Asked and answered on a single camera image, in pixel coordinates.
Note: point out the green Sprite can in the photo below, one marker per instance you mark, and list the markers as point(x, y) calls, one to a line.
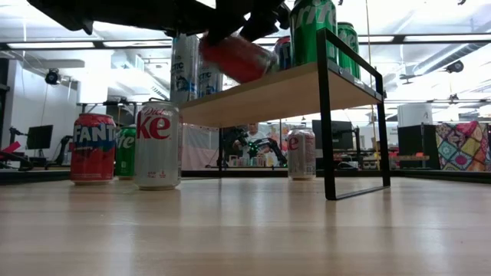
point(126, 153)
point(310, 34)
point(348, 50)

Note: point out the colourful patchwork quilt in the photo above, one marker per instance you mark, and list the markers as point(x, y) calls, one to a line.
point(464, 147)

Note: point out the white blue Celsius can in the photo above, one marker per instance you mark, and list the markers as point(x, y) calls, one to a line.
point(209, 82)

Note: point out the red Fanta can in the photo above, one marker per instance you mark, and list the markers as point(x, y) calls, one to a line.
point(283, 53)
point(238, 61)
point(93, 153)

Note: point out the black ceiling camera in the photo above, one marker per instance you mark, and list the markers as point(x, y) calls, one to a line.
point(52, 76)
point(455, 66)

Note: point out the black cabinet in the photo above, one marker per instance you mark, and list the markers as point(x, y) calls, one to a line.
point(416, 145)

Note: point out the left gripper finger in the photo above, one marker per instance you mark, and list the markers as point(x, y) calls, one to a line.
point(268, 23)
point(230, 32)

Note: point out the silver Diet Coke can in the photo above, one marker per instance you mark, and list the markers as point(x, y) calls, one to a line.
point(158, 153)
point(301, 153)

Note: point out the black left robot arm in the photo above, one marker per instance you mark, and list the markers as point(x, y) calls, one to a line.
point(115, 15)

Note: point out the black computer monitor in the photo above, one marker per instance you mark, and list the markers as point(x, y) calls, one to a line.
point(39, 137)
point(331, 134)

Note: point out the black metal table frame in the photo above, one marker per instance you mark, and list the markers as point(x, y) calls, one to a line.
point(230, 174)

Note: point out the white curtain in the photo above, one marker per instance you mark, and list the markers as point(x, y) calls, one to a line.
point(197, 149)

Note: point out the background black robot arm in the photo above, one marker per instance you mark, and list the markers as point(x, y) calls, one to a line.
point(239, 136)
point(274, 147)

